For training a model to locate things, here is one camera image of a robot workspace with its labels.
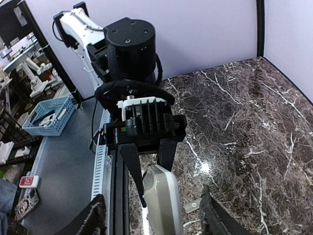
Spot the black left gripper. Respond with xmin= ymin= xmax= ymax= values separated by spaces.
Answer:
xmin=102 ymin=114 xmax=187 ymax=208

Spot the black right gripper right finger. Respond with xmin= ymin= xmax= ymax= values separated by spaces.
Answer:
xmin=200 ymin=186 xmax=251 ymax=235

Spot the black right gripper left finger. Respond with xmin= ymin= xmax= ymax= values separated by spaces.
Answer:
xmin=57 ymin=194 xmax=107 ymax=235

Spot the grey battery cover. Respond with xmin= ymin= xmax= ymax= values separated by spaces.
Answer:
xmin=183 ymin=198 xmax=201 ymax=214

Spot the white remote control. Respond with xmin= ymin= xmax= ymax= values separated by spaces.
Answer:
xmin=143 ymin=164 xmax=184 ymax=235

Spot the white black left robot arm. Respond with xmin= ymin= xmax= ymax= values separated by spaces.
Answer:
xmin=53 ymin=2 xmax=187 ymax=207

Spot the red white label box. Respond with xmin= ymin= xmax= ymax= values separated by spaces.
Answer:
xmin=19 ymin=175 xmax=40 ymax=188

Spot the blue plastic basket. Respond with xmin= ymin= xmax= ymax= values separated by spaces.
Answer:
xmin=22 ymin=95 xmax=75 ymax=137

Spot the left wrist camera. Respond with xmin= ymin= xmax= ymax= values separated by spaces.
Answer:
xmin=117 ymin=96 xmax=172 ymax=136

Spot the black front rail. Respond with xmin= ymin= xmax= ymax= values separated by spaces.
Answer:
xmin=109 ymin=150 xmax=130 ymax=235

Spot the white slotted cable duct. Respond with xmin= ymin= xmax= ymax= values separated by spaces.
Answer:
xmin=90 ymin=107 xmax=113 ymax=203

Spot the black vertical frame post left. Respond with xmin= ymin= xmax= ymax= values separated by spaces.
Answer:
xmin=21 ymin=0 xmax=84 ymax=101

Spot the black vertical frame post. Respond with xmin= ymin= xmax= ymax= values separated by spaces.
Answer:
xmin=21 ymin=0 xmax=84 ymax=101
xmin=256 ymin=0 xmax=265 ymax=57

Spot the black vertical frame post right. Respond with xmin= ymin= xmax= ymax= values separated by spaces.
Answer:
xmin=256 ymin=0 xmax=265 ymax=57

